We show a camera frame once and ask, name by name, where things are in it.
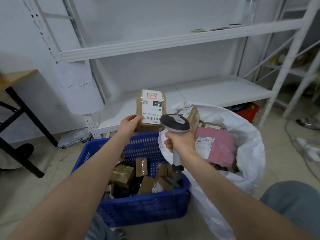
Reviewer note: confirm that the person's left hand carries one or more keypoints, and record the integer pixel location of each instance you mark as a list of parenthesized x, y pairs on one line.
[(128, 127)]

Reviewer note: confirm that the person's right hand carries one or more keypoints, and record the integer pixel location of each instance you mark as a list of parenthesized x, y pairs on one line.
[(185, 147)]

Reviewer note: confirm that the grey handheld barcode scanner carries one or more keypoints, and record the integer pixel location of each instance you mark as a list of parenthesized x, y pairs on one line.
[(173, 123)]

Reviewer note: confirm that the pink mailer bag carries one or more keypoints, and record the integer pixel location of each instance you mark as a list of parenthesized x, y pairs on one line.
[(222, 147)]

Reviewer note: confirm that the pile of parcels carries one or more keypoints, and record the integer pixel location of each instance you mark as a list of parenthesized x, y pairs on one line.
[(122, 174)]

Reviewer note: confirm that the white woven sack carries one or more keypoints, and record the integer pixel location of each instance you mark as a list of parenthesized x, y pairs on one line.
[(250, 152)]

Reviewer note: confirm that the blue plastic crate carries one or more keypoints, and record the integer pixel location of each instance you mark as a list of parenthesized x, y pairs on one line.
[(145, 209)]

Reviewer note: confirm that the person's right forearm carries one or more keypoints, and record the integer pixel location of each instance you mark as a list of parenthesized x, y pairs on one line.
[(245, 207)]

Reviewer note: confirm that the person's left forearm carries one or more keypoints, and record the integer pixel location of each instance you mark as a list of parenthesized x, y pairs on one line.
[(70, 192)]

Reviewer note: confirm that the grey plastic mailer bag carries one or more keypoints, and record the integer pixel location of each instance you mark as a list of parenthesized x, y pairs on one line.
[(73, 138)]

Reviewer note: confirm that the person's left leg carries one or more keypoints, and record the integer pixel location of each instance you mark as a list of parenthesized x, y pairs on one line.
[(97, 229)]

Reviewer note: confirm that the person's sandal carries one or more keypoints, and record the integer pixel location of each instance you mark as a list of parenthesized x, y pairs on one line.
[(121, 234)]

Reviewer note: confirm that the white metal shelf rack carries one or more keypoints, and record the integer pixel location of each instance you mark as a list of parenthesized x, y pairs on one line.
[(187, 94), (301, 84)]

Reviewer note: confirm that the white paper sign sheet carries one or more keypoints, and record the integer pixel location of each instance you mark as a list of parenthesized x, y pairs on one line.
[(80, 97)]

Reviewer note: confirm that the red plastic crate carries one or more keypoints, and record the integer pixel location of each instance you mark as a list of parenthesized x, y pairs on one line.
[(248, 114)]

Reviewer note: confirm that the wooden folding table black legs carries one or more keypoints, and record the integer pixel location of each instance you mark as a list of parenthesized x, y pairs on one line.
[(17, 76)]

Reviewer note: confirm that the white power strip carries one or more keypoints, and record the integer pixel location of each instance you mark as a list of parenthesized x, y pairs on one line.
[(308, 148)]

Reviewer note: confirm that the yellow item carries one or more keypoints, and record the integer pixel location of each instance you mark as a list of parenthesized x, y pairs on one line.
[(279, 59)]

